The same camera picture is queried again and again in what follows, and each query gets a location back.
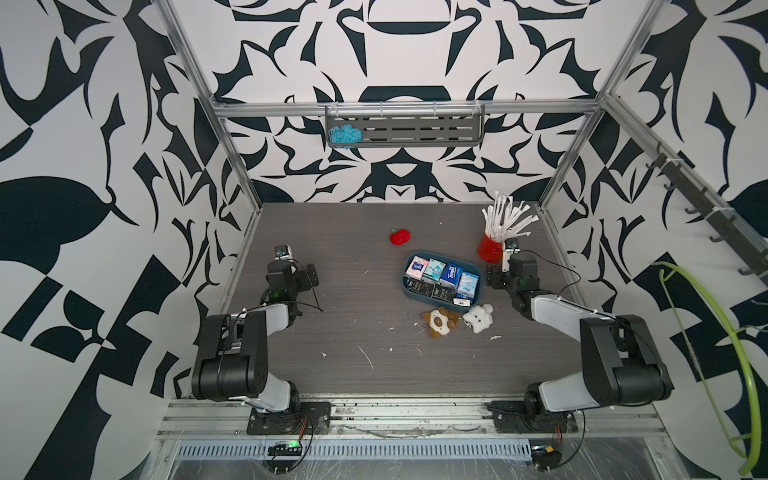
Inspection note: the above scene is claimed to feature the light blue tissue pack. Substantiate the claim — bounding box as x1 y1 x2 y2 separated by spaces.
456 271 480 299

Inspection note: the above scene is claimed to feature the dark blue Tempo tissue pack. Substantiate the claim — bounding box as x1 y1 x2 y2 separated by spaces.
439 263 463 290

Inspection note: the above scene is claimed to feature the teal monster tissue pack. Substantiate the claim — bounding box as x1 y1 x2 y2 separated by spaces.
422 258 447 284

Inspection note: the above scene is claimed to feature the pink Tempo tissue pack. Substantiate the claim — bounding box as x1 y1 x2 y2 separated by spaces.
405 255 429 280

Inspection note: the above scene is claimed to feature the black packet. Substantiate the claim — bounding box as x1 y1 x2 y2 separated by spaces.
405 278 434 297
431 285 456 303

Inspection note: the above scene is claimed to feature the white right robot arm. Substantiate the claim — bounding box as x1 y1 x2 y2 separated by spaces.
487 239 674 420

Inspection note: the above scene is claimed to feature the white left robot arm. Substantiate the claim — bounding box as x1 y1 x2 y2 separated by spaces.
191 245 319 416

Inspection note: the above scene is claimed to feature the teal storage box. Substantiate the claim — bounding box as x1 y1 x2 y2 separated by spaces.
400 251 482 313

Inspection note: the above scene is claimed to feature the red cup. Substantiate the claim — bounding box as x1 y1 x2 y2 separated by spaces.
476 234 504 264

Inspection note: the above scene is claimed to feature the white plush toy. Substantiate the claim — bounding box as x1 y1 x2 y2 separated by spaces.
462 304 494 334

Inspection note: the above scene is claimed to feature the brown white plush dog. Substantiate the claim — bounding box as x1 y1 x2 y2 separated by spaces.
421 307 460 338

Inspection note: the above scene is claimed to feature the red plush apple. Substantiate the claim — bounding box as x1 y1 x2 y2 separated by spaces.
389 229 411 246

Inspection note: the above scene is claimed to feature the blue crochet cloth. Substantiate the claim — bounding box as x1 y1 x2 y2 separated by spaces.
328 124 363 148

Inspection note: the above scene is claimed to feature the green hoop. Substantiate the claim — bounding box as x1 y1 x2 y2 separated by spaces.
648 259 767 478

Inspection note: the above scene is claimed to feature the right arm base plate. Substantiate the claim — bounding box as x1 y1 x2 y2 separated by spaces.
486 400 579 434

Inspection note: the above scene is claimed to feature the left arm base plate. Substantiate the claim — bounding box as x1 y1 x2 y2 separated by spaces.
246 401 332 436

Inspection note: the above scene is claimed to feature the grey wall shelf rack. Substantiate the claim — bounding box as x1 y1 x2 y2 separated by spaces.
324 102 485 148

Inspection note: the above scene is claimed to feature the grey hook rail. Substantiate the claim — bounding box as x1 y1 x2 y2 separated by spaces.
646 141 767 285

